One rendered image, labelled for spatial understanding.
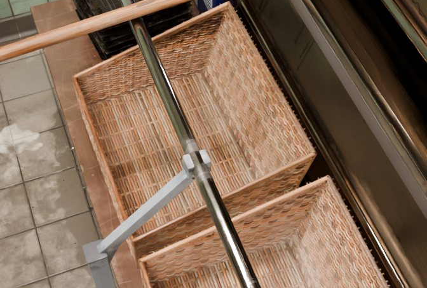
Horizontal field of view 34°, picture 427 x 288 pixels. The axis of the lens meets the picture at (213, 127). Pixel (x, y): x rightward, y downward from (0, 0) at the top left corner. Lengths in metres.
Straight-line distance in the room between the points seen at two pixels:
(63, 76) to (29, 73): 0.82
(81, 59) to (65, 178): 0.60
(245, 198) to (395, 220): 0.42
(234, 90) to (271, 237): 0.45
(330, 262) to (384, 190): 0.31
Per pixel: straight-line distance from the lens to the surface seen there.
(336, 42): 1.12
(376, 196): 1.49
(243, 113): 1.98
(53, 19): 2.38
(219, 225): 1.21
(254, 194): 1.73
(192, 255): 1.74
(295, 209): 1.72
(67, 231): 2.58
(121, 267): 1.84
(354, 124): 1.53
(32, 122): 2.86
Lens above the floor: 2.25
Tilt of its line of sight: 54 degrees down
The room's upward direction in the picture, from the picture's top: straight up
